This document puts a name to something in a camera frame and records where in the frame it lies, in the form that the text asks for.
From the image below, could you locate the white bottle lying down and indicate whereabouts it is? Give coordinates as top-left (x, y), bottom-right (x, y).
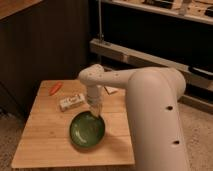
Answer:
top-left (59, 93), bottom-right (85, 112)

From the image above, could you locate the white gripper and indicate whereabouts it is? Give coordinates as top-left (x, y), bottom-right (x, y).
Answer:
top-left (86, 86), bottom-right (102, 117)

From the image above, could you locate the metal shelf rack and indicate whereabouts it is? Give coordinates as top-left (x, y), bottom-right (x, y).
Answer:
top-left (89, 0), bottom-right (213, 91)

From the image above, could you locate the green ceramic bowl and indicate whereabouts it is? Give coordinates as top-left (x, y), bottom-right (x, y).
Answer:
top-left (69, 111), bottom-right (105, 148)

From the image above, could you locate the wooden table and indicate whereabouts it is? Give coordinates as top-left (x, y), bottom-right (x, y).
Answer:
top-left (12, 80), bottom-right (134, 169)

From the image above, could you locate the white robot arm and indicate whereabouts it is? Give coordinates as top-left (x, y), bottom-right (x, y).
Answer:
top-left (78, 64), bottom-right (190, 171)

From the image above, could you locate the orange carrot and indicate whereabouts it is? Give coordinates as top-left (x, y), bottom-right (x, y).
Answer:
top-left (49, 82), bottom-right (63, 96)

